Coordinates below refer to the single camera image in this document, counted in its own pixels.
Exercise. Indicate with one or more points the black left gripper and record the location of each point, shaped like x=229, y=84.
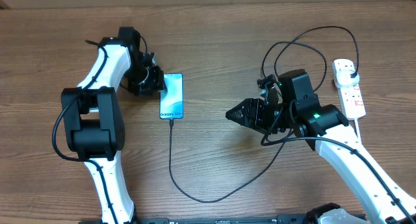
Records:
x=156, y=82

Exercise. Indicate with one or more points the white power strip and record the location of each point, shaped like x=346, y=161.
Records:
x=350, y=97

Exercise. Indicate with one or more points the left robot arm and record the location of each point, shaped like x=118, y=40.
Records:
x=90, y=128

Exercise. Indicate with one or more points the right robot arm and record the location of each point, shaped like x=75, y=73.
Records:
x=289, y=102

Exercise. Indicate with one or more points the white charger plug adapter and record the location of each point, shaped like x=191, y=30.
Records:
x=345, y=78

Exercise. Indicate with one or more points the blue Galaxy S24+ smartphone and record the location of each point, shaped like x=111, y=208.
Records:
x=171, y=101

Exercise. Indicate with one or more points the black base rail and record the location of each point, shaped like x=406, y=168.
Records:
x=279, y=219

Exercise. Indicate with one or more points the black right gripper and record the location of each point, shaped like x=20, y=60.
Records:
x=253, y=117

